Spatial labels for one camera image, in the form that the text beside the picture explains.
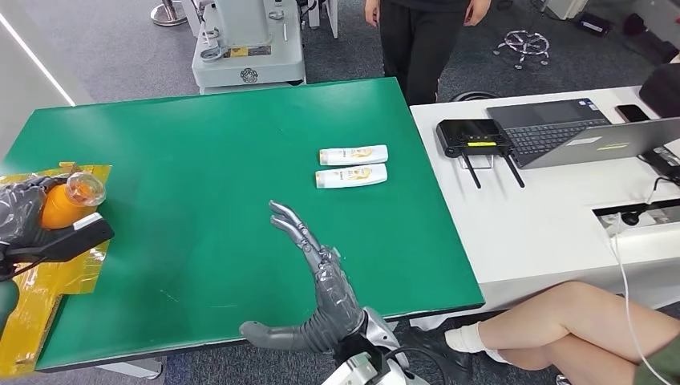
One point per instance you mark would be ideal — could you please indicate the black device at desk edge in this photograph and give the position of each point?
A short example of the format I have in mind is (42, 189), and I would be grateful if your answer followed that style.
(665, 160)

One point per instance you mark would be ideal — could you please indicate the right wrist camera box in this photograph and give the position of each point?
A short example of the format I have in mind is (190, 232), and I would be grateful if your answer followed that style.
(356, 369)

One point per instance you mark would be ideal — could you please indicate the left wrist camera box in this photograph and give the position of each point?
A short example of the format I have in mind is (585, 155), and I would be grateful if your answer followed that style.
(69, 242)

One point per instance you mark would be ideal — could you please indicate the chrome stanchion base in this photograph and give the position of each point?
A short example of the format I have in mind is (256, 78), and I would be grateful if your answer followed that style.
(168, 15)

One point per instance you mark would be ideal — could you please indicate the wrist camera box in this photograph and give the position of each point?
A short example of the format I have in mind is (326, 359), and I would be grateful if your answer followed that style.
(356, 369)
(69, 242)

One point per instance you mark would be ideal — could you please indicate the grey laptop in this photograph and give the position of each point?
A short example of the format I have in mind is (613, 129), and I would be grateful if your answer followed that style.
(608, 144)

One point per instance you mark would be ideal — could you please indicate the clear controller stand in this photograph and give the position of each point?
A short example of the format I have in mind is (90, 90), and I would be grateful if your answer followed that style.
(482, 160)

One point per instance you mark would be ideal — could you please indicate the white panel frame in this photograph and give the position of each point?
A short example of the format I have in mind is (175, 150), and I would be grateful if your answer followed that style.
(331, 15)

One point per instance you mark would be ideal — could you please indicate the black round floor disc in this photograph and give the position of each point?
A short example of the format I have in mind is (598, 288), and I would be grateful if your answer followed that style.
(474, 96)

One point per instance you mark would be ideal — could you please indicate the seated person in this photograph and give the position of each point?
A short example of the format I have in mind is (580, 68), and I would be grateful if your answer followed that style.
(573, 327)

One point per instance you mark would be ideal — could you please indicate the black bag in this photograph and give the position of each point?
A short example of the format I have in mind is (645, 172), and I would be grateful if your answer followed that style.
(653, 45)

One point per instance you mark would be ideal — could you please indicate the yellow taped cardboard box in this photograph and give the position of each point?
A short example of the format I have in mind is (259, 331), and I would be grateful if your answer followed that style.
(48, 287)

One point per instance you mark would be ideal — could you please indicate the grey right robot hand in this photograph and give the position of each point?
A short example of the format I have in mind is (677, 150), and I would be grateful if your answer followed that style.
(334, 297)

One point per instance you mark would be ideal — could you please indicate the white floor box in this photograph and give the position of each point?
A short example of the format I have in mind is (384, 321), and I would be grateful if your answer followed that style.
(568, 7)

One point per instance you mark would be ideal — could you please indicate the black chair back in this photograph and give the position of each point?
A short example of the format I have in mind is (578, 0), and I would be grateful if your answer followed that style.
(663, 90)

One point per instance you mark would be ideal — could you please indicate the black box on floor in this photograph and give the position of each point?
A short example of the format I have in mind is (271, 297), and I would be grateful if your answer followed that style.
(594, 24)

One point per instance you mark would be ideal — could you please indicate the dark open laptop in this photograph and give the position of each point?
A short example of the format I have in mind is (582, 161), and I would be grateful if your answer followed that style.
(539, 118)

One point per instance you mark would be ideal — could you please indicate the black smartphone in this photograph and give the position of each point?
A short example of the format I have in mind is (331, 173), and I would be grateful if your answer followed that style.
(632, 112)

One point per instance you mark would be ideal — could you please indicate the black controller with antennas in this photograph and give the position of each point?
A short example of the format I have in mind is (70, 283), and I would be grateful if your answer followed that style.
(468, 134)

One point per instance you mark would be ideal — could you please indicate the black power plug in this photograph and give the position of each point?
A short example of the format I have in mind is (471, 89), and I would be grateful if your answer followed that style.
(630, 218)

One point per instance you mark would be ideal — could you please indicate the white shampoo bottle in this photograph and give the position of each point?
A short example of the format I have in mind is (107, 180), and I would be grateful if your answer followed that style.
(353, 154)
(350, 176)

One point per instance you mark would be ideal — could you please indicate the chrome star chair base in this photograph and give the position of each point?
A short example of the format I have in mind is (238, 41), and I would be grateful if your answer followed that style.
(523, 44)

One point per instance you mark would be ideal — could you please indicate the orange bottle with clear cap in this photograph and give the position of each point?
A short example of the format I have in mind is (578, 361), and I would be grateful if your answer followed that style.
(58, 210)

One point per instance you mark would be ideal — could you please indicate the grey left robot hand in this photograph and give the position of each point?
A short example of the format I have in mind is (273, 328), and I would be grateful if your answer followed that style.
(21, 212)

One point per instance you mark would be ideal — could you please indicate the standing person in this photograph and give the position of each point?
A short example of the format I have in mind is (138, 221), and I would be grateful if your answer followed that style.
(417, 48)

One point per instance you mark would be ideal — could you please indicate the white robot base machine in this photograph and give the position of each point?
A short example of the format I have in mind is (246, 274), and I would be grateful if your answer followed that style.
(247, 53)

